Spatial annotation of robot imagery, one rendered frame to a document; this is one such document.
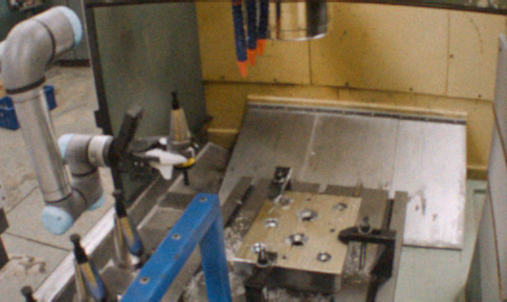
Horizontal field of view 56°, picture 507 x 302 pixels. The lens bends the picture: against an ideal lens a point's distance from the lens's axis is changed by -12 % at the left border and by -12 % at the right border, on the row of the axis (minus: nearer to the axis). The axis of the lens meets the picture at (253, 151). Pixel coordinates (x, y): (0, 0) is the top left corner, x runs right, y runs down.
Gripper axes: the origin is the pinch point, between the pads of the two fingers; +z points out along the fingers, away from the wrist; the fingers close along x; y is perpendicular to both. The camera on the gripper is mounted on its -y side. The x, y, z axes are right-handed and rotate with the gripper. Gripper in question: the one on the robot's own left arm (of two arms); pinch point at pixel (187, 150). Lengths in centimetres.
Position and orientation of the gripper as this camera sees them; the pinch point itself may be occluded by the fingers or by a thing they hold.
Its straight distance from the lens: 114.8
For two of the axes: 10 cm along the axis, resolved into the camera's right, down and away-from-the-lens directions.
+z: 9.5, 0.7, -3.1
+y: 0.8, 8.9, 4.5
